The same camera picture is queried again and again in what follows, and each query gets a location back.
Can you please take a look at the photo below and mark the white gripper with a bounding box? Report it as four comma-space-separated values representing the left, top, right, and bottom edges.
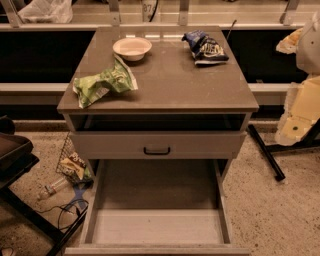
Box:
275, 76, 320, 146

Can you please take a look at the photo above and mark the green jalapeno chip bag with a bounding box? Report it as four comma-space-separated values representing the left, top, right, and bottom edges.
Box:
73, 55, 138, 109

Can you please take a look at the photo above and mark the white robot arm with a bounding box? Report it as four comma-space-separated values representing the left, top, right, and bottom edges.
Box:
275, 12, 320, 146

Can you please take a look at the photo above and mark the blue chip bag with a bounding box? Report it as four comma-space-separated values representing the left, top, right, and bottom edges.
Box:
181, 30, 229, 65

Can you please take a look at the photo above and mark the grey drawer cabinet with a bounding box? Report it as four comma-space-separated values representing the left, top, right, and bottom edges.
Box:
56, 25, 260, 256

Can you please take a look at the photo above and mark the closed top drawer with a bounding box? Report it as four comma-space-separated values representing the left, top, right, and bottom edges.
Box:
70, 131, 246, 159

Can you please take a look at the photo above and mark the snack bag in basket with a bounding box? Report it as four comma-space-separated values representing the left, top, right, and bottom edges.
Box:
60, 152, 92, 184

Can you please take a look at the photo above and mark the white plastic bag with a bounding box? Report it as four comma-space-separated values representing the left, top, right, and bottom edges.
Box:
18, 0, 73, 23

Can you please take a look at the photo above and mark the black metal stand leg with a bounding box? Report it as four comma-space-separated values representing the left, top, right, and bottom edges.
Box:
248, 125, 286, 182

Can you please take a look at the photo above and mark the white paper bowl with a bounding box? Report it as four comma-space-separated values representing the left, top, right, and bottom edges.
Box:
113, 37, 152, 61

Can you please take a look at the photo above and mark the clear plastic bottle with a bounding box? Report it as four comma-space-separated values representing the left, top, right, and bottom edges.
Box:
37, 177, 69, 200

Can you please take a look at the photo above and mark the black chair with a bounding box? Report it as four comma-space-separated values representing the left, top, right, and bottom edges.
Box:
0, 120, 87, 256

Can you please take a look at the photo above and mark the black drawer handle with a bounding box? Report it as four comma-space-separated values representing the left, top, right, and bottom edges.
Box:
143, 147, 171, 156

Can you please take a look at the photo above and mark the wire mesh basket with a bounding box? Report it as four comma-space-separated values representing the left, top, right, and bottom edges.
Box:
56, 135, 92, 184

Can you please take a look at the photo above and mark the black cable on floor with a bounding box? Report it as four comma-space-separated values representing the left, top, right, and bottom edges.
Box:
34, 199, 90, 232

